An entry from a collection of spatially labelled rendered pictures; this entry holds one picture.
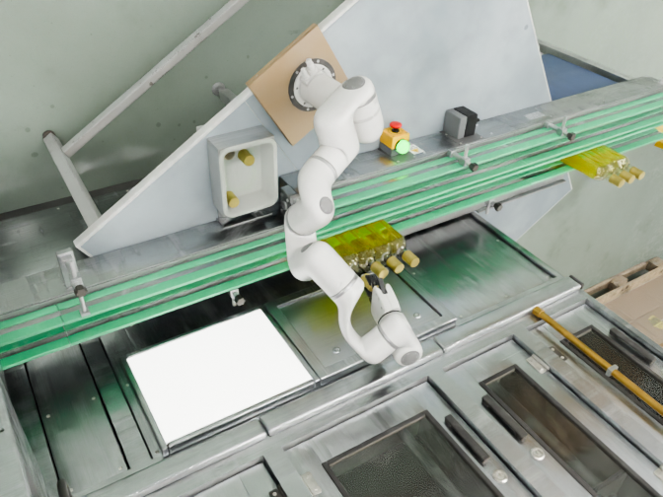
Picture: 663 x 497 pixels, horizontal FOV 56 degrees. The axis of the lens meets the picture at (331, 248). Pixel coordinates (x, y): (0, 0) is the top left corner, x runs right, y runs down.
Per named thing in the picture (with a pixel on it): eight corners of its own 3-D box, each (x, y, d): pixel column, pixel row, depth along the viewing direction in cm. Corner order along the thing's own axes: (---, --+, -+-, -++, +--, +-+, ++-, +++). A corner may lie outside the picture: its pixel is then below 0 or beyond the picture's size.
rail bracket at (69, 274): (59, 278, 168) (80, 329, 153) (44, 227, 158) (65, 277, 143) (78, 272, 170) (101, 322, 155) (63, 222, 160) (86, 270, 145)
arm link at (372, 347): (355, 268, 152) (410, 328, 156) (316, 301, 155) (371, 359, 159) (355, 279, 144) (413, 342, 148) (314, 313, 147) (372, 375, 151)
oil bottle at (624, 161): (575, 152, 250) (634, 184, 232) (578, 139, 247) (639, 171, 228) (584, 149, 253) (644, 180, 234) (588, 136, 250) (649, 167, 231)
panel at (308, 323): (120, 364, 170) (163, 458, 147) (118, 356, 168) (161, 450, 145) (389, 263, 209) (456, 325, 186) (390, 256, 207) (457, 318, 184)
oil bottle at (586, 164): (554, 159, 246) (614, 192, 227) (558, 146, 242) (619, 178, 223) (564, 155, 248) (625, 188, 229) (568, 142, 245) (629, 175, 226)
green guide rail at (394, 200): (302, 222, 191) (316, 236, 186) (302, 220, 190) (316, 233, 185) (660, 109, 267) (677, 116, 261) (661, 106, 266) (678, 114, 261)
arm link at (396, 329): (374, 349, 148) (405, 324, 146) (359, 319, 156) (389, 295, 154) (407, 373, 157) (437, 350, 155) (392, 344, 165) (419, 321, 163)
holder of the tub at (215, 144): (214, 219, 190) (225, 232, 184) (206, 137, 173) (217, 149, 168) (264, 204, 197) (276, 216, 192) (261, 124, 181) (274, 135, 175)
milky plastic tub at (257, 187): (213, 205, 186) (225, 220, 180) (206, 137, 173) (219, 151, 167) (265, 190, 194) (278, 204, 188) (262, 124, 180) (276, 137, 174)
